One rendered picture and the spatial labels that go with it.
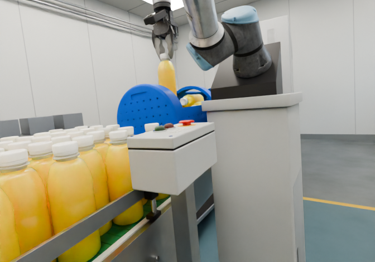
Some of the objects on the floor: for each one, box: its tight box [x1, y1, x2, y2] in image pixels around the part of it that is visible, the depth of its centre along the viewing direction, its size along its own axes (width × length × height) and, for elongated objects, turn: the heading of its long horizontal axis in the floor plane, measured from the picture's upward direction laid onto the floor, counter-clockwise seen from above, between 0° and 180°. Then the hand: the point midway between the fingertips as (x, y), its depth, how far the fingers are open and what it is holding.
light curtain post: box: [267, 28, 276, 44], centre depth 197 cm, size 6×6×170 cm
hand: (164, 56), depth 89 cm, fingers closed on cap, 4 cm apart
